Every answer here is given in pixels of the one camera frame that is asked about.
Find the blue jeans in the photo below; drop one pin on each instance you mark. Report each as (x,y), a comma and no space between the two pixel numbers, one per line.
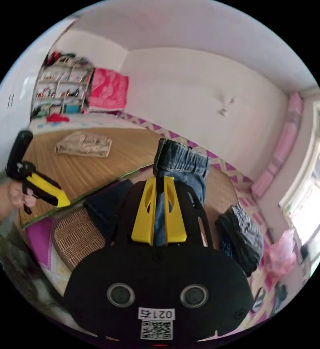
(181,161)

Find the red flowered folded quilt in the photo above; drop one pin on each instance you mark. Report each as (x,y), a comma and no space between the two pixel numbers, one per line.
(108,88)

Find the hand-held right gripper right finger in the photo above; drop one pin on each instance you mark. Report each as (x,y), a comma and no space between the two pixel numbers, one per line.
(175,220)

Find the pink curtain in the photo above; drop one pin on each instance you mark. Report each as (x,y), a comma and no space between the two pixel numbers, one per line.
(283,141)

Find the beige folded garment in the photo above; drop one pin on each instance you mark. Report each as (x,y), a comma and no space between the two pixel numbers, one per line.
(83,145)

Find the person's body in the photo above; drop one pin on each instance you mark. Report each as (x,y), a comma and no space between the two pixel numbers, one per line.
(12,261)

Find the shelf with clutter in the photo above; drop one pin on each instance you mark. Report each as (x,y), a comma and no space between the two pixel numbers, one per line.
(59,87)

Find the pink plastic bag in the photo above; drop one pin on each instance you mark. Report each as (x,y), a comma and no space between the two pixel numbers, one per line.
(282,253)

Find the window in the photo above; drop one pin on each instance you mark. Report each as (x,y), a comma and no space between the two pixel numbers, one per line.
(312,177)

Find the person's left hand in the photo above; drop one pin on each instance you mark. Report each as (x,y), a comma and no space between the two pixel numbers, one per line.
(16,195)

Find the bed with woven mat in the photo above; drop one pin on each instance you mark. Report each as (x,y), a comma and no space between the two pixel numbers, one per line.
(94,169)

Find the white cupboard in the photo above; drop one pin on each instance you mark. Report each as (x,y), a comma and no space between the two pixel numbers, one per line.
(7,120)

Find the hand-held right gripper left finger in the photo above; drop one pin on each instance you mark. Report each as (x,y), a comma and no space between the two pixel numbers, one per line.
(143,218)

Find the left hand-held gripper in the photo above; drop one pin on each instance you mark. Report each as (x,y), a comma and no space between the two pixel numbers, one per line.
(18,169)

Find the pile of clothes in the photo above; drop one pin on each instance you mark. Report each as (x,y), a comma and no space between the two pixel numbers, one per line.
(243,237)

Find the red cloth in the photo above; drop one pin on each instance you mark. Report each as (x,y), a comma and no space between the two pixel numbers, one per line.
(56,118)

